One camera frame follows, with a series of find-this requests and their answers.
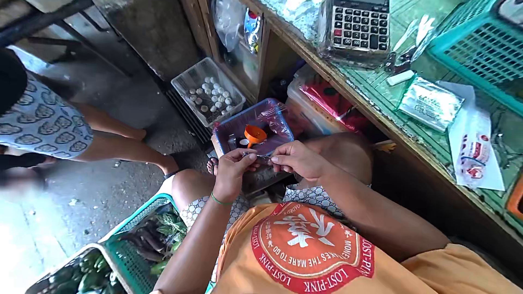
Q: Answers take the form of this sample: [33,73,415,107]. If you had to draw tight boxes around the person's right hand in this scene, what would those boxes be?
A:
[270,140,335,182]

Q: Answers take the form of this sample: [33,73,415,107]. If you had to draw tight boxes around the person's left hand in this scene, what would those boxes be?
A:
[214,148,260,204]

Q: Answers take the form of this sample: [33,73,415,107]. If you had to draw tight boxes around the person's left forearm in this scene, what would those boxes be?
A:
[154,192,242,294]

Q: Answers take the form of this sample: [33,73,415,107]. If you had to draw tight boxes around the person's right forearm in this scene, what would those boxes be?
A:
[318,164,452,263]

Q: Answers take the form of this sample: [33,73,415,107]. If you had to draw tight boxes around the orange plastic funnel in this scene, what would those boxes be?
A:
[244,124,267,149]

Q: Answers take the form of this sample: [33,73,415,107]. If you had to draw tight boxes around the blue rectangular plastic basin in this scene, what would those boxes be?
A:
[211,97,295,159]

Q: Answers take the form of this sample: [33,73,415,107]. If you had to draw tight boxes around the clear plastic storage box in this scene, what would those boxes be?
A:
[285,67,360,136]

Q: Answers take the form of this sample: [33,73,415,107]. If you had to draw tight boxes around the green elastic wristband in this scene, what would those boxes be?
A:
[211,192,233,206]

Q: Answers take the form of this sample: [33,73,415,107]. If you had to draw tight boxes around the pile of white balls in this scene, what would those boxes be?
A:
[189,76,233,113]

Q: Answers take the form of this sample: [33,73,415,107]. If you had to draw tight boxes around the red plastic packaging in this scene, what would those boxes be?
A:
[299,78,368,134]

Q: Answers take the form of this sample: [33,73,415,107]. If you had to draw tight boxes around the white plastic crate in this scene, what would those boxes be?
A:
[171,57,247,128]

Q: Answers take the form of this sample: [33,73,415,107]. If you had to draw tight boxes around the person's body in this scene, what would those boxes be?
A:
[204,202,523,294]

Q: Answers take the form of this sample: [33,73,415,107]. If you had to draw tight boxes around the wooden counter with green top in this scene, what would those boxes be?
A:
[180,0,523,258]

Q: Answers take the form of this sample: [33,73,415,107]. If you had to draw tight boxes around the pile of green leafy vegetables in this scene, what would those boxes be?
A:
[150,210,189,275]

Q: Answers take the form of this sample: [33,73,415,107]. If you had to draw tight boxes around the blue and red packet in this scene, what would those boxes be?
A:
[244,8,262,54]

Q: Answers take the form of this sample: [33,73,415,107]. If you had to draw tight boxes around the pile of eggplants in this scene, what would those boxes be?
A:
[118,216,170,262]

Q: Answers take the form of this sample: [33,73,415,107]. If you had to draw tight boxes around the hanging clear plastic bag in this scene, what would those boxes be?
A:
[212,0,247,53]

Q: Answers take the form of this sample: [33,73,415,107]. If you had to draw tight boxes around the short white cylinder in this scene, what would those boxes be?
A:
[387,70,415,87]

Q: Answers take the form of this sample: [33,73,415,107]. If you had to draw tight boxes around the desk calculator in plastic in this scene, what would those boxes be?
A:
[317,0,391,69]

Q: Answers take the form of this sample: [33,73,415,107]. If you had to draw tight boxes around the green plastic crate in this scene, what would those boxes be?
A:
[98,193,217,294]

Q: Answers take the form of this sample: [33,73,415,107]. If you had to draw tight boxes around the silver foil pack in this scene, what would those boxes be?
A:
[398,74,466,131]

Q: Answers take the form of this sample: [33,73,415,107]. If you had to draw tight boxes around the white-rimmed crate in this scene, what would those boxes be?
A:
[25,243,135,294]

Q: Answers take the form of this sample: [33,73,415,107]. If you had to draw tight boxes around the bundle of white plastic strips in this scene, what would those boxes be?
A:
[386,15,438,73]

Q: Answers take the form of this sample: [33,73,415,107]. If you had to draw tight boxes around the pile of green peppers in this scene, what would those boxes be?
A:
[35,250,127,294]

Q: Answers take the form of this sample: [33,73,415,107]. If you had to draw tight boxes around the clear bag with red print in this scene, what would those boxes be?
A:
[456,116,493,188]

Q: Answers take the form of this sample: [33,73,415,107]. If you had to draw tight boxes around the teal plastic basket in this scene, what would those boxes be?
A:
[428,0,523,118]

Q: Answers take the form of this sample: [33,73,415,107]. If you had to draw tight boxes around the white paper sheet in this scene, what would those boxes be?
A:
[436,80,506,192]

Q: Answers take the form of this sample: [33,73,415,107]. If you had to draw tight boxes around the dark metal-legged table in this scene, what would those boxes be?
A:
[0,0,130,78]

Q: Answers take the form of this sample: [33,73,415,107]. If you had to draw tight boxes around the orange-rimmed object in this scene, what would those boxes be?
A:
[506,173,523,221]

